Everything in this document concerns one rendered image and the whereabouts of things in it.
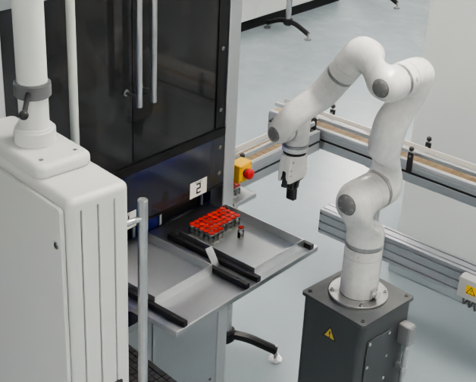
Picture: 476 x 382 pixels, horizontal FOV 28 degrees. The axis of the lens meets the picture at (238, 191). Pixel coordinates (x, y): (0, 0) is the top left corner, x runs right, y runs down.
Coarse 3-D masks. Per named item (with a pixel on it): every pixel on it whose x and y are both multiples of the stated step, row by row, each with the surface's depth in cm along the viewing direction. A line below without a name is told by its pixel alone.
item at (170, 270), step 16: (160, 240) 318; (128, 256) 313; (160, 256) 314; (176, 256) 315; (192, 256) 310; (128, 272) 305; (160, 272) 306; (176, 272) 306; (192, 272) 307; (208, 272) 305; (160, 288) 298; (176, 288) 294
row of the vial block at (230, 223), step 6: (234, 216) 332; (222, 222) 327; (228, 222) 329; (234, 222) 331; (210, 228) 323; (216, 228) 324; (228, 228) 330; (234, 228) 332; (204, 234) 322; (204, 240) 323
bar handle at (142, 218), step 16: (144, 208) 223; (128, 224) 222; (144, 224) 225; (144, 240) 227; (144, 256) 229; (144, 272) 231; (144, 288) 233; (144, 304) 235; (144, 320) 237; (144, 336) 240; (144, 352) 242; (144, 368) 244
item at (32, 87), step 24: (24, 0) 205; (24, 24) 207; (24, 48) 210; (24, 72) 213; (24, 96) 214; (48, 96) 217; (24, 120) 208; (48, 120) 221; (24, 144) 219; (48, 144) 221
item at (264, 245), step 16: (240, 224) 336; (256, 224) 335; (192, 240) 321; (224, 240) 325; (240, 240) 326; (256, 240) 326; (272, 240) 327; (288, 240) 327; (224, 256) 312; (240, 256) 317; (256, 256) 317; (272, 256) 318; (288, 256) 318; (256, 272) 306
